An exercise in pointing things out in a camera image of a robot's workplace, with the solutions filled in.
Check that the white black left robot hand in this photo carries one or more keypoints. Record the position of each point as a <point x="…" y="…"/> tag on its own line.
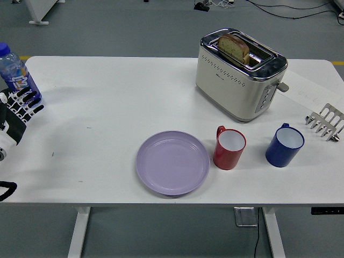
<point x="14" y="126"/>

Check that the purple round plate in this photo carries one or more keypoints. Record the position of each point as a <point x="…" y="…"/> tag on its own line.
<point x="172" y="164"/>

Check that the blue labelled drink bottle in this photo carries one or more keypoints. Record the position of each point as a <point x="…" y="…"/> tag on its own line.
<point x="13" y="70"/>

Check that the white table leg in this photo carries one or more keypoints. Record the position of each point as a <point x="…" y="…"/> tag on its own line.
<point x="274" y="233"/>
<point x="79" y="231"/>

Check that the red enamel mug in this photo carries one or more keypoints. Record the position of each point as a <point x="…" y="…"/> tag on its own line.
<point x="225" y="158"/>

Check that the cream silver toaster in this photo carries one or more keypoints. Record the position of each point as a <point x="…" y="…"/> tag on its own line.
<point x="228" y="88"/>

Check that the black floor device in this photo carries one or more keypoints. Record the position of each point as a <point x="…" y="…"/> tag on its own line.
<point x="201" y="6"/>

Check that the brown bread slice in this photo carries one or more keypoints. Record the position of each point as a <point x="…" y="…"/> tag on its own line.
<point x="232" y="48"/>

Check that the silver under-table box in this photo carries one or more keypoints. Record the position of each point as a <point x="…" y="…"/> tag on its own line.
<point x="244" y="216"/>

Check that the blue enamel mug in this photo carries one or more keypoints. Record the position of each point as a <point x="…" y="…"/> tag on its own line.
<point x="279" y="156"/>

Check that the white paper sheet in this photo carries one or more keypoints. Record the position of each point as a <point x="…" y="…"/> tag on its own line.
<point x="309" y="88"/>

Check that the silver metal toast rack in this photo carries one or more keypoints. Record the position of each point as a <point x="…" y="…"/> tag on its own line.
<point x="326" y="122"/>

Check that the black table control panel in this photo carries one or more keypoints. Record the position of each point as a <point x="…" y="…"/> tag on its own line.
<point x="326" y="211"/>

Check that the white furniture frame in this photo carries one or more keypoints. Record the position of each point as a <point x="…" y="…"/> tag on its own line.
<point x="40" y="10"/>

